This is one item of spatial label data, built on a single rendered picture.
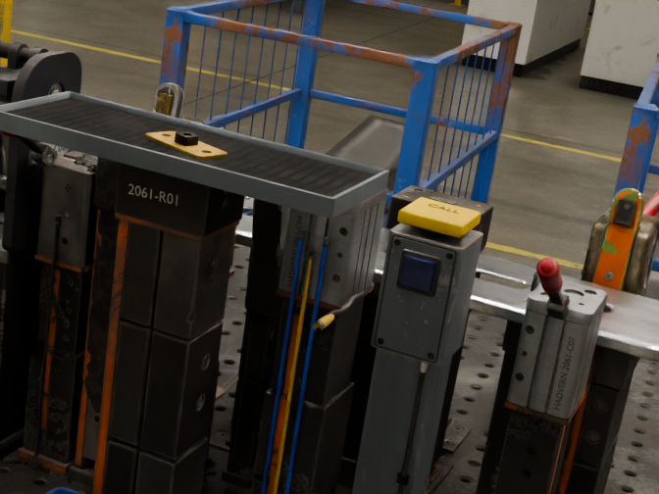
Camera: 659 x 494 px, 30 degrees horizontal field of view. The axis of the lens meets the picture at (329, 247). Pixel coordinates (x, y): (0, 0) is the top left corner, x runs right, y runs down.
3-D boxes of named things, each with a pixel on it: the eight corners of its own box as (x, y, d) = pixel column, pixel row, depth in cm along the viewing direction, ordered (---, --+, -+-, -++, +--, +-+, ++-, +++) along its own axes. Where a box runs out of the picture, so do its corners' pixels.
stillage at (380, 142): (278, 224, 486) (313, -17, 456) (474, 273, 463) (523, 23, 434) (133, 316, 377) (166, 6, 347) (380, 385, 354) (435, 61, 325)
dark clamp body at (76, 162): (127, 447, 155) (158, 156, 144) (67, 490, 144) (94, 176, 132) (57, 421, 159) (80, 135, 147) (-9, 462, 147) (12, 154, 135)
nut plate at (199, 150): (229, 156, 117) (230, 144, 116) (199, 160, 114) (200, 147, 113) (173, 133, 122) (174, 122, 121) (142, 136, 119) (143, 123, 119)
